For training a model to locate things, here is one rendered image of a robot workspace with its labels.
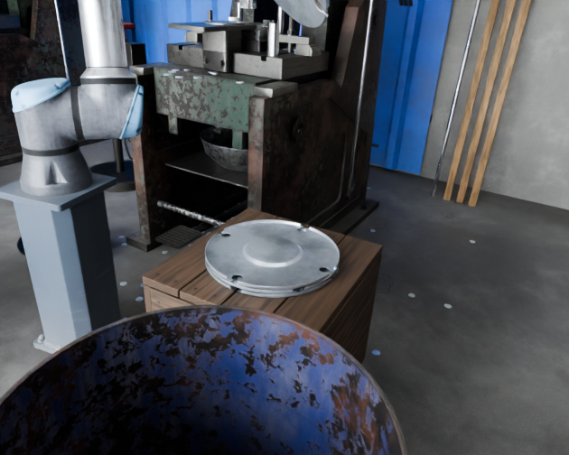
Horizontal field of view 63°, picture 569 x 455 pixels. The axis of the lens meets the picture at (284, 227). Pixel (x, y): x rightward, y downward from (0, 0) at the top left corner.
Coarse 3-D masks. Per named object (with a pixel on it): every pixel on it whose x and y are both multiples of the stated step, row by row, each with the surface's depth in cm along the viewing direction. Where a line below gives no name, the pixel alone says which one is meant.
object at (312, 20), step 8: (280, 0) 86; (288, 0) 83; (296, 0) 80; (304, 0) 77; (312, 0) 74; (320, 0) 72; (328, 0) 71; (288, 8) 85; (296, 8) 82; (304, 8) 79; (312, 8) 76; (296, 16) 85; (304, 16) 81; (312, 16) 78; (320, 16) 76; (304, 24) 84; (312, 24) 81; (320, 24) 78
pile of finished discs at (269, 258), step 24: (216, 240) 104; (240, 240) 104; (264, 240) 104; (288, 240) 104; (312, 240) 106; (216, 264) 95; (240, 264) 95; (264, 264) 95; (288, 264) 96; (312, 264) 97; (336, 264) 96; (240, 288) 89; (264, 288) 88; (288, 288) 88; (312, 288) 92
